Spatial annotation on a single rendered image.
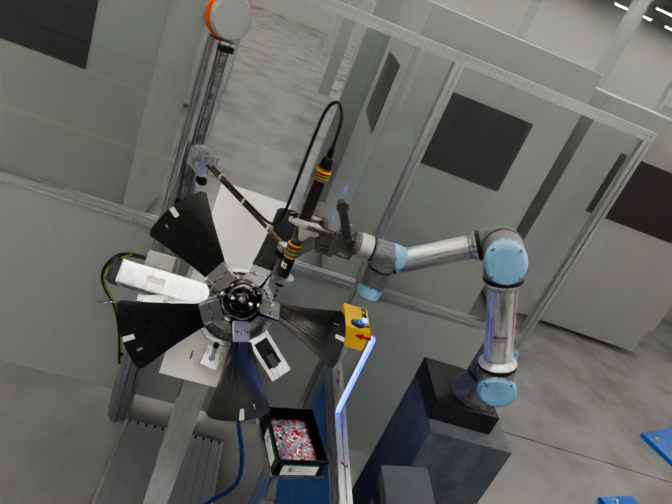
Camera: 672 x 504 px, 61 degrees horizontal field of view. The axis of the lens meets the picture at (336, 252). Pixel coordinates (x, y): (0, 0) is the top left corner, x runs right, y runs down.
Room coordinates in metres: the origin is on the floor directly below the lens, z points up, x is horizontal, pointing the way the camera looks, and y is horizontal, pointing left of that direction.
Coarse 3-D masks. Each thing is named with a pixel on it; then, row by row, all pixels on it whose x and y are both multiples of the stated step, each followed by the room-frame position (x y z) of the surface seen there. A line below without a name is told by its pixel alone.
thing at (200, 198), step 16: (176, 208) 1.56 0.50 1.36; (192, 208) 1.56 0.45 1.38; (208, 208) 1.56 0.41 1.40; (160, 224) 1.55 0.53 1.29; (176, 224) 1.55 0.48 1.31; (192, 224) 1.54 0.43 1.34; (208, 224) 1.54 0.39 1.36; (160, 240) 1.54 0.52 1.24; (176, 240) 1.54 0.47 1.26; (192, 240) 1.53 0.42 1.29; (208, 240) 1.53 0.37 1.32; (192, 256) 1.53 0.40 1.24; (208, 256) 1.52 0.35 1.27; (208, 272) 1.52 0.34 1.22
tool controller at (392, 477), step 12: (384, 468) 1.01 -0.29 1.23; (396, 468) 1.02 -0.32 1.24; (408, 468) 1.03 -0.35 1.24; (420, 468) 1.04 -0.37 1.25; (384, 480) 0.98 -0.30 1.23; (396, 480) 0.99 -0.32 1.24; (408, 480) 0.99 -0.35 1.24; (420, 480) 1.00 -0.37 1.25; (384, 492) 0.95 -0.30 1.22; (396, 492) 0.96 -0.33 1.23; (408, 492) 0.96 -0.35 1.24; (420, 492) 0.97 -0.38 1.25; (432, 492) 0.98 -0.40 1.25
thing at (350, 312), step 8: (344, 304) 1.94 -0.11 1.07; (344, 312) 1.89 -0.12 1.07; (352, 312) 1.90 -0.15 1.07; (360, 312) 1.93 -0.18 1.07; (352, 320) 1.84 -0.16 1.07; (368, 320) 1.90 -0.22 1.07; (352, 328) 1.80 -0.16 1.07; (360, 328) 1.82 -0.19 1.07; (368, 328) 1.84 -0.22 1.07; (352, 336) 1.81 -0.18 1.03; (368, 336) 1.82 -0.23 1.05; (344, 344) 1.80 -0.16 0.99; (352, 344) 1.81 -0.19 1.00; (360, 344) 1.81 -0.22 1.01
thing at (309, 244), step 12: (276, 216) 1.75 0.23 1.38; (288, 216) 1.74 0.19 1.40; (276, 228) 1.71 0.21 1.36; (288, 228) 1.70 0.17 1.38; (264, 240) 1.68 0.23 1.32; (288, 240) 1.65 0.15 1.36; (312, 240) 1.66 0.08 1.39; (264, 252) 1.63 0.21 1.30; (300, 252) 1.61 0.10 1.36; (264, 264) 1.58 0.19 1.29
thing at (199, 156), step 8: (200, 144) 1.97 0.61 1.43; (192, 152) 1.93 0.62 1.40; (200, 152) 1.91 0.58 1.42; (208, 152) 1.94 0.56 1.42; (192, 160) 1.92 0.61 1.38; (200, 160) 1.88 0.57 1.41; (208, 160) 1.91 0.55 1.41; (216, 160) 1.93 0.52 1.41; (192, 168) 1.91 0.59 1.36; (200, 168) 1.89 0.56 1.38
